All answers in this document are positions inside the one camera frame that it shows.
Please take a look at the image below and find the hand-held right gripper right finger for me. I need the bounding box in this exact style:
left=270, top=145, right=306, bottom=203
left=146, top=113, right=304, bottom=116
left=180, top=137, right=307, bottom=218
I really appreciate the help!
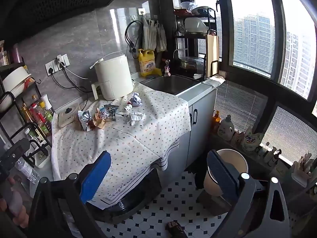
left=207, top=149, right=294, bottom=238

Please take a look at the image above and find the yellow dish soap bottle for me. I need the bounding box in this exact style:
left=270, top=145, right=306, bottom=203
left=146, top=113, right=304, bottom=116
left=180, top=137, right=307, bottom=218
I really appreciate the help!
left=138, top=49, right=162, bottom=78

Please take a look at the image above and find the large silver foil wrapper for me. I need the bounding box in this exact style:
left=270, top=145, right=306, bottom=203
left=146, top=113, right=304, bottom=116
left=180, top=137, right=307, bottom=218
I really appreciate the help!
left=77, top=110, right=93, bottom=132

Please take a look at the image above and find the white cooking pot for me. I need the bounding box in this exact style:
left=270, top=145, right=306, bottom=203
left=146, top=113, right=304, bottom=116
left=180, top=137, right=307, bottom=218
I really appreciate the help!
left=2, top=66, right=32, bottom=96

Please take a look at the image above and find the steel sink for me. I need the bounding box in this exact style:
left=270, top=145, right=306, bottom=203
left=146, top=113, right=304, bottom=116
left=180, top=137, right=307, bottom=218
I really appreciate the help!
left=142, top=75, right=201, bottom=96

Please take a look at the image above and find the green white refill pouch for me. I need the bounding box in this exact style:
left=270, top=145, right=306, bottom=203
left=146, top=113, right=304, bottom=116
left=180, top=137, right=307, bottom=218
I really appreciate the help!
left=241, top=126, right=265, bottom=153

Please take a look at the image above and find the white dish cloth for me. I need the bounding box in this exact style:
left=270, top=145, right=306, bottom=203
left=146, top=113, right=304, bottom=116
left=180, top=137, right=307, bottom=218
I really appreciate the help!
left=202, top=74, right=226, bottom=88

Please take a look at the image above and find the white air fryer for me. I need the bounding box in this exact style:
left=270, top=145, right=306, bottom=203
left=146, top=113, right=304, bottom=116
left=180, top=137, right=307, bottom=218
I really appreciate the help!
left=90, top=52, right=135, bottom=101

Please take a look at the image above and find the white bowl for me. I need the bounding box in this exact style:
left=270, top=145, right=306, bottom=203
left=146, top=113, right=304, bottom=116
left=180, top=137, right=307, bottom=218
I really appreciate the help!
left=184, top=17, right=208, bottom=34

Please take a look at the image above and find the black spice rack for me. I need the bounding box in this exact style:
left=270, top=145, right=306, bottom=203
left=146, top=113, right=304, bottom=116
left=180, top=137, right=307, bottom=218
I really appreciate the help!
left=0, top=57, right=53, bottom=169

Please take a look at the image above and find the black range hood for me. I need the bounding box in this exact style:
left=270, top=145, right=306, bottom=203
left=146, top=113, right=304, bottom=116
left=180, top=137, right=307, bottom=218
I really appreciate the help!
left=0, top=0, right=139, bottom=50

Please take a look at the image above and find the grey sink cabinet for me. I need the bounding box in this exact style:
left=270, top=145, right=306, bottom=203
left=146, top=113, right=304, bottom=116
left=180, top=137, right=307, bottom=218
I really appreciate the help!
left=177, top=82, right=218, bottom=169

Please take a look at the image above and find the blue silver foil wrapper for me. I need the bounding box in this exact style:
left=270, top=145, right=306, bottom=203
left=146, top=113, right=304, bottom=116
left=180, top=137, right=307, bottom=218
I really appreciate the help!
left=99, top=104, right=119, bottom=122

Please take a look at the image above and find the white pump bottle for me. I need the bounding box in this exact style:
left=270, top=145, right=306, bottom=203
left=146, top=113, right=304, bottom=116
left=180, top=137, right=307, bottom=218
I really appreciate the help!
left=263, top=147, right=275, bottom=164

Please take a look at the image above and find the person's left hand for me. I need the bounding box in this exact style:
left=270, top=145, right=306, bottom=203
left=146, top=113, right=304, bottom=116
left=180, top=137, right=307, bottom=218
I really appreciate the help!
left=0, top=176, right=29, bottom=228

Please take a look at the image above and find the person's foot in sandal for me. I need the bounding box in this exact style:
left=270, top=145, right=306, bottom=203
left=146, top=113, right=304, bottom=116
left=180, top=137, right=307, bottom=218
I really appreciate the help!
left=165, top=221, right=189, bottom=238

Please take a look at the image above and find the white laundry detergent bottle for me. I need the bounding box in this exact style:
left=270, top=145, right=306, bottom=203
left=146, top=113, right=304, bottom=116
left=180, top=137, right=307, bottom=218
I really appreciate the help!
left=217, top=115, right=235, bottom=139

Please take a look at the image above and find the orange pump bottle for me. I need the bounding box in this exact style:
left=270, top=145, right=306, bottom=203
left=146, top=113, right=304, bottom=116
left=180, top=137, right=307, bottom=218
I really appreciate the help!
left=212, top=111, right=221, bottom=131

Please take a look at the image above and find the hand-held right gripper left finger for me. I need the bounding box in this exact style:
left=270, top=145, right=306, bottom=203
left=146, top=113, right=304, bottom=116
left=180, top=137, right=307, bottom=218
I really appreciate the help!
left=28, top=151, right=112, bottom=238

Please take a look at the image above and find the steel pot with lid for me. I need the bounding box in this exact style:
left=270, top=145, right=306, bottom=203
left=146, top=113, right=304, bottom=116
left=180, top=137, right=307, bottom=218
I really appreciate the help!
left=177, top=56, right=206, bottom=70

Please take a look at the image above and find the white wall socket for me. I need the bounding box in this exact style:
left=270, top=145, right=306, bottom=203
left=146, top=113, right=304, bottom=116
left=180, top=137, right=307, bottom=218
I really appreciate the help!
left=45, top=61, right=59, bottom=75
left=56, top=54, right=70, bottom=68

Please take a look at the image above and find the floral white tablecloth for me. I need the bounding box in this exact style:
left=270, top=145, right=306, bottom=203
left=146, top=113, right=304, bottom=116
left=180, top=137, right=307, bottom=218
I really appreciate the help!
left=51, top=81, right=192, bottom=204

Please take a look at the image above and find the group of sauce bottles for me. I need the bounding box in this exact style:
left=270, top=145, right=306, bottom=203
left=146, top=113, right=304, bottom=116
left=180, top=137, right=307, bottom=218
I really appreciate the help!
left=21, top=94, right=54, bottom=137

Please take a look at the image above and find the brown paper bag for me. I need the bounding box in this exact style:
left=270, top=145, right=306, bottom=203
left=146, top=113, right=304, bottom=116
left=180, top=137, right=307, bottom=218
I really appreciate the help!
left=231, top=129, right=244, bottom=147

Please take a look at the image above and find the brown paper wrapper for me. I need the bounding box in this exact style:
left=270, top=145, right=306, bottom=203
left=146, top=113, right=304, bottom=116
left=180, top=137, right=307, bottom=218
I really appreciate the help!
left=93, top=109, right=106, bottom=129

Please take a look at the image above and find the white paper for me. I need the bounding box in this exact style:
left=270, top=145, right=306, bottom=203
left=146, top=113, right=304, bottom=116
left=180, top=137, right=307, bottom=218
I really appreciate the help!
left=123, top=111, right=146, bottom=126

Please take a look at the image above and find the black window frame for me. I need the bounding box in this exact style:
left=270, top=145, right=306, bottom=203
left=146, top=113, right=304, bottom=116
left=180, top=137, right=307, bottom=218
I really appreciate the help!
left=215, top=0, right=317, bottom=169

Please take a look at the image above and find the black power cable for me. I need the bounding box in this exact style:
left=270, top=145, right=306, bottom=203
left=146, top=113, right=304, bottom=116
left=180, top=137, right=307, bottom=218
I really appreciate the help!
left=50, top=68, right=93, bottom=93

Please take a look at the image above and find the wooden cutting board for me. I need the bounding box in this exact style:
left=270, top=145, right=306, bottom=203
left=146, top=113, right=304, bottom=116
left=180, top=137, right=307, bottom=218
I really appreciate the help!
left=205, top=33, right=220, bottom=66

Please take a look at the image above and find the clear water bottle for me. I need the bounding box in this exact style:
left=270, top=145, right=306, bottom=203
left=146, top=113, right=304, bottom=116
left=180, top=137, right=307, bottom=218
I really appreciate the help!
left=15, top=157, right=40, bottom=184

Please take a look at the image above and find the window blind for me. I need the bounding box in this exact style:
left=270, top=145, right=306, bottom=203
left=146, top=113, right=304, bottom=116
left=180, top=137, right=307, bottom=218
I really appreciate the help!
left=214, top=81, right=269, bottom=139
left=261, top=107, right=317, bottom=165

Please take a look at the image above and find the foil paper ball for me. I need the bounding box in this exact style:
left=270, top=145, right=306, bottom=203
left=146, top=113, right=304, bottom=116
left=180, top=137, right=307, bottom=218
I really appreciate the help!
left=127, top=92, right=143, bottom=107

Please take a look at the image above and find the washing machine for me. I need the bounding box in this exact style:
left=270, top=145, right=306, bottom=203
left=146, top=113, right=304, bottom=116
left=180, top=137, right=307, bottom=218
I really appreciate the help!
left=88, top=166, right=164, bottom=226

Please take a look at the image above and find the white power cable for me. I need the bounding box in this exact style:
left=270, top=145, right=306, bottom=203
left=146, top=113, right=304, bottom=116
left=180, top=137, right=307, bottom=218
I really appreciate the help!
left=65, top=66, right=89, bottom=80

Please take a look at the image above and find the small pink bottle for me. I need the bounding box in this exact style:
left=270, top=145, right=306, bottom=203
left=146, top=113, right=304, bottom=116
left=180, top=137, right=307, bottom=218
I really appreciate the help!
left=162, top=59, right=172, bottom=77

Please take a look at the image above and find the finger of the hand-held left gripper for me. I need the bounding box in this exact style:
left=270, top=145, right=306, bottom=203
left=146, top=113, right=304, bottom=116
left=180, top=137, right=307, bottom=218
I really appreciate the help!
left=0, top=138, right=31, bottom=176

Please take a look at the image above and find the black dish rack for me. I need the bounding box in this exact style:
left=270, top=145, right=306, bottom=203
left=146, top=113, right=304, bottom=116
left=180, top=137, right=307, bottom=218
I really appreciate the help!
left=173, top=7, right=220, bottom=81

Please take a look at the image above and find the white round waste bin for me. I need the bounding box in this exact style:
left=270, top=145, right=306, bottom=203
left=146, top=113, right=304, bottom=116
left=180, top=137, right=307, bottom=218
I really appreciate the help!
left=203, top=149, right=248, bottom=196

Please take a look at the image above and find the cardboard box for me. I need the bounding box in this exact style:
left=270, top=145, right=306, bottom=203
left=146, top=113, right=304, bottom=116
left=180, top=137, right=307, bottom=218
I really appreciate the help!
left=197, top=191, right=234, bottom=215

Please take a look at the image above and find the coiled black cable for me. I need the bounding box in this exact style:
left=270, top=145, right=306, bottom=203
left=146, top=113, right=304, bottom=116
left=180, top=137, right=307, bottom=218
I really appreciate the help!
left=124, top=20, right=144, bottom=54

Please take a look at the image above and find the white kitchen scale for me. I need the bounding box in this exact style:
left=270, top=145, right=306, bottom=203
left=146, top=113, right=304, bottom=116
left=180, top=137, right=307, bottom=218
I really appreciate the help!
left=58, top=103, right=82, bottom=127

